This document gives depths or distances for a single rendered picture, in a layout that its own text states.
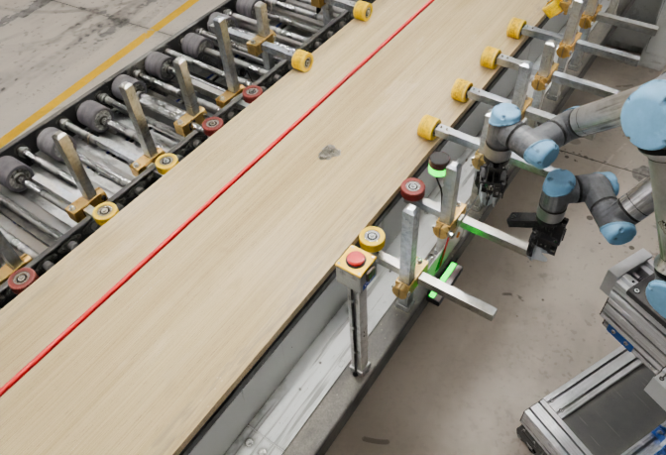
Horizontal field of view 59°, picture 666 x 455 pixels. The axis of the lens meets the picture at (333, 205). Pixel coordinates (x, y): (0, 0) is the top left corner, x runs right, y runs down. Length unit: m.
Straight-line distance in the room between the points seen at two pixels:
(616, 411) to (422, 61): 1.50
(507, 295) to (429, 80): 1.06
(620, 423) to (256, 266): 1.40
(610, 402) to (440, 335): 0.71
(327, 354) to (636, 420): 1.14
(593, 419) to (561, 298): 0.68
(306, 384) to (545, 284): 1.42
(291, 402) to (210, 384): 0.34
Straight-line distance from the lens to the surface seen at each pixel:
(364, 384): 1.79
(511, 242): 1.91
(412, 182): 1.98
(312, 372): 1.90
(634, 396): 2.51
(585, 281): 3.00
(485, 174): 1.71
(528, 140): 1.55
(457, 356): 2.65
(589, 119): 1.56
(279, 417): 1.85
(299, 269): 1.76
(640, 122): 1.26
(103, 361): 1.74
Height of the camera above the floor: 2.31
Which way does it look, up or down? 47 degrees down
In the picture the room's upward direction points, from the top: 4 degrees counter-clockwise
